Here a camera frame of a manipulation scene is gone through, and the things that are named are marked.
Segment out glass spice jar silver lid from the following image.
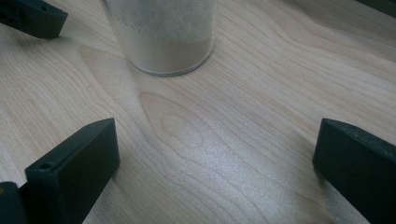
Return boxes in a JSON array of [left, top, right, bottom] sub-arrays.
[[100, 0, 218, 77]]

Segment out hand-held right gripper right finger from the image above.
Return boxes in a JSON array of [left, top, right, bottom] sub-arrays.
[[312, 118, 396, 224]]

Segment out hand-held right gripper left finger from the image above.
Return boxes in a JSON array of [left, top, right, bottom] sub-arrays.
[[24, 118, 121, 224]]

